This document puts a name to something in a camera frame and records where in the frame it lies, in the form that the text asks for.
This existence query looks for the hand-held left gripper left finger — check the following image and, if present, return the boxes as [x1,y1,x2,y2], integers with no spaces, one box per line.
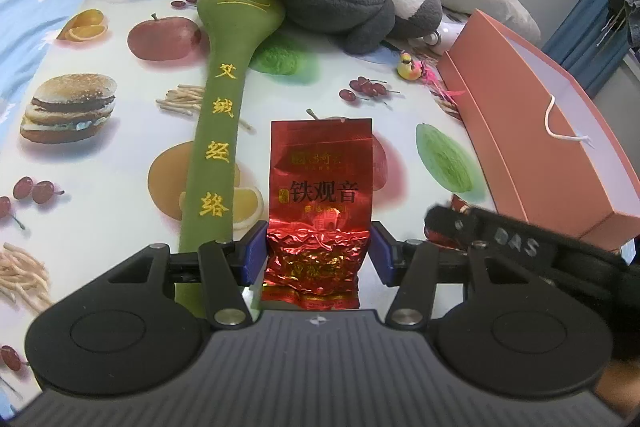
[107,220,271,329]

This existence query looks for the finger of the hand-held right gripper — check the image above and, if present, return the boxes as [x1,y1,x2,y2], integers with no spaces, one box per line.
[424,203,502,254]

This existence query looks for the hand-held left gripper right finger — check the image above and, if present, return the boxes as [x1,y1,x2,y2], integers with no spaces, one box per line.
[367,221,532,329]

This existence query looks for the red tea packet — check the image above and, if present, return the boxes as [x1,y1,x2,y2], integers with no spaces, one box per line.
[261,117,376,311]
[429,194,472,249]

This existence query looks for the pink cardboard box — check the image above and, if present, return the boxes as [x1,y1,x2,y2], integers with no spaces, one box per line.
[437,9,640,254]

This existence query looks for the green plush massage stick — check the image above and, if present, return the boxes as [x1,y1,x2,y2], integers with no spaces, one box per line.
[174,0,287,309]

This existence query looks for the yellow duck toy pink feathers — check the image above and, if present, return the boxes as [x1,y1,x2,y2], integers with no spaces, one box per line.
[396,51,467,106]

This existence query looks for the small white device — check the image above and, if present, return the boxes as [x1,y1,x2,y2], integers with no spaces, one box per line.
[422,22,464,54]

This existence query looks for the fruit print mat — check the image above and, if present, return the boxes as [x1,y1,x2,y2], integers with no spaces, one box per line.
[0,0,501,410]

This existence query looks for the blue curtain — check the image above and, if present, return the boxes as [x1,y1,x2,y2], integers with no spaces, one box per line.
[542,0,640,98]

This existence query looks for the hanging clothes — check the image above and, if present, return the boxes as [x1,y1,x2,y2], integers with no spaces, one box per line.
[605,0,640,58]

